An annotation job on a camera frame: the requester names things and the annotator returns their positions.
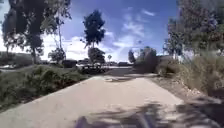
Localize tall dark tree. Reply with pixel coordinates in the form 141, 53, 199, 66
81, 9, 107, 65

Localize dry dirt ground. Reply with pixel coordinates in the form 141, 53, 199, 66
149, 74, 224, 114

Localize low green bushes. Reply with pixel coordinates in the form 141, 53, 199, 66
0, 64, 89, 111

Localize pale concrete path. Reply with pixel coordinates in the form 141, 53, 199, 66
0, 66, 221, 128

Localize trees and dry bushes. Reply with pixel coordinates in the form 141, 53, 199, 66
128, 0, 224, 98

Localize group of tall trees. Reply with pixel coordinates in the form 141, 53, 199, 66
0, 0, 73, 66

